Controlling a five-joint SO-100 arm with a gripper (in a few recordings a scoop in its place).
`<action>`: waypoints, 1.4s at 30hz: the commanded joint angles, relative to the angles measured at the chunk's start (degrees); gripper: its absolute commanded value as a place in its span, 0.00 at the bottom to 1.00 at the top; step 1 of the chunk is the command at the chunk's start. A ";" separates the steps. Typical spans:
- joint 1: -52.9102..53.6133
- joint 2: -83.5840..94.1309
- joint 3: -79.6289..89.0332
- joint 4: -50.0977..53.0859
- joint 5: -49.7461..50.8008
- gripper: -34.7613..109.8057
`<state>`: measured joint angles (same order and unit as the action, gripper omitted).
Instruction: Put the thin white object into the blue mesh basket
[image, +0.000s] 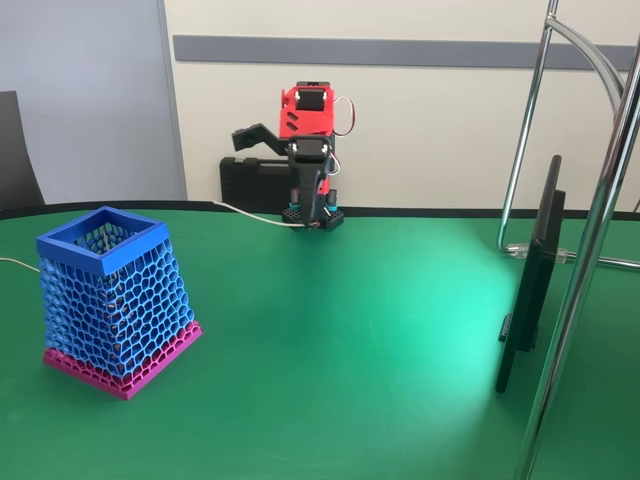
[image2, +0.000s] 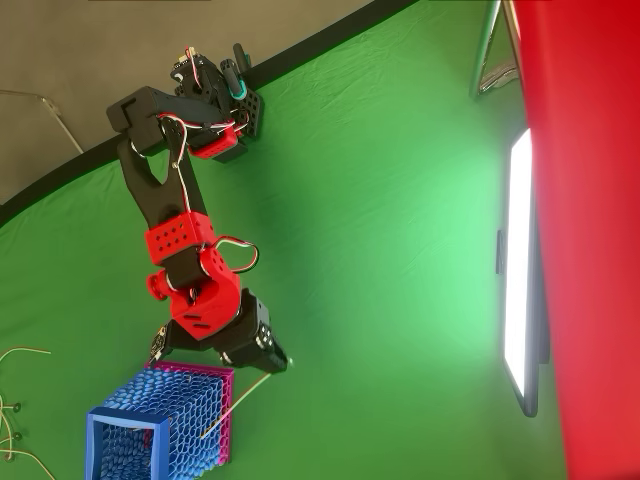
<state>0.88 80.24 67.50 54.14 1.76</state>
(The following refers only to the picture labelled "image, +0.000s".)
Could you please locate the black chair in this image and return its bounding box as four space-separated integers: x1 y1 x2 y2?
0 90 47 212

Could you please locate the green cloth with black edge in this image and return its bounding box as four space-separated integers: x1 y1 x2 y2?
0 199 640 480

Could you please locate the black monitor screen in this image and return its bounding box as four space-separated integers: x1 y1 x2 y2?
494 154 569 396

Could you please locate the grey wall rail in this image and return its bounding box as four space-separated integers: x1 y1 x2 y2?
172 34 640 71

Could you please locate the white cable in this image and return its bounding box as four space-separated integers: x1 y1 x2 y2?
211 199 324 231

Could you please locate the black plastic tool case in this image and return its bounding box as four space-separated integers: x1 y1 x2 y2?
218 155 301 215

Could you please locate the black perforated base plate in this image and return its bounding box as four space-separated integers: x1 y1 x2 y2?
281 206 347 233

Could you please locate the chrome tube stand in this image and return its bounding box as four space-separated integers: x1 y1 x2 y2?
496 0 640 480

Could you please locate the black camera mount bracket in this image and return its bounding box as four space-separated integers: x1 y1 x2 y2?
230 121 294 157

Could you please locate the blue and magenta mesh basket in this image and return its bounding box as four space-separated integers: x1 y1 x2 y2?
35 205 205 401

